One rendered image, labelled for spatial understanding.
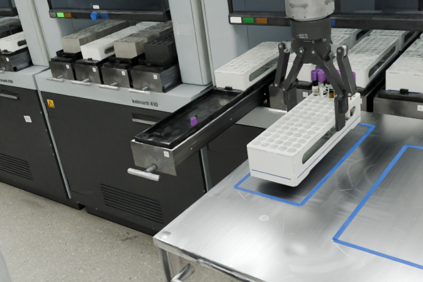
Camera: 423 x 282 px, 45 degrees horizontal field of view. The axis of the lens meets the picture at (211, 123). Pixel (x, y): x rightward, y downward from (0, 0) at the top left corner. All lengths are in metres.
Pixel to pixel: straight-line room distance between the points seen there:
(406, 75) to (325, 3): 0.46
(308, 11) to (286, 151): 0.25
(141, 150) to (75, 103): 0.91
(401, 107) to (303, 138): 0.44
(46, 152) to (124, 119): 0.63
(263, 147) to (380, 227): 0.24
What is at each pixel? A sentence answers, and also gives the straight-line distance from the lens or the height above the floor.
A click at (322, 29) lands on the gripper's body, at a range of 0.96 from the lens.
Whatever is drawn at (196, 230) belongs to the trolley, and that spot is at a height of 0.82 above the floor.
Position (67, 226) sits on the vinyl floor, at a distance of 2.53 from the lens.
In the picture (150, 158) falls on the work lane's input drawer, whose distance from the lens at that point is 1.24.
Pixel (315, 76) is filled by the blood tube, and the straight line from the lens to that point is 1.11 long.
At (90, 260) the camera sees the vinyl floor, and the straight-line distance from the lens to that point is 2.27.
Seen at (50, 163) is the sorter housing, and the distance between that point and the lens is 2.49.
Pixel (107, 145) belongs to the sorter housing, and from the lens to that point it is 2.09.
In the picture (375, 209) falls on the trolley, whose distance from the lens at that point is 0.90.
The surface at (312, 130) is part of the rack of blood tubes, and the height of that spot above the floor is 0.90.
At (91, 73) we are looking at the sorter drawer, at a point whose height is 0.78.
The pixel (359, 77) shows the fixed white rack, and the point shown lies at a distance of 1.39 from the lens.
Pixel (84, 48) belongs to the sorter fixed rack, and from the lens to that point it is 2.01.
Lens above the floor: 1.33
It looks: 24 degrees down
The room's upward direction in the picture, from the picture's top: 8 degrees counter-clockwise
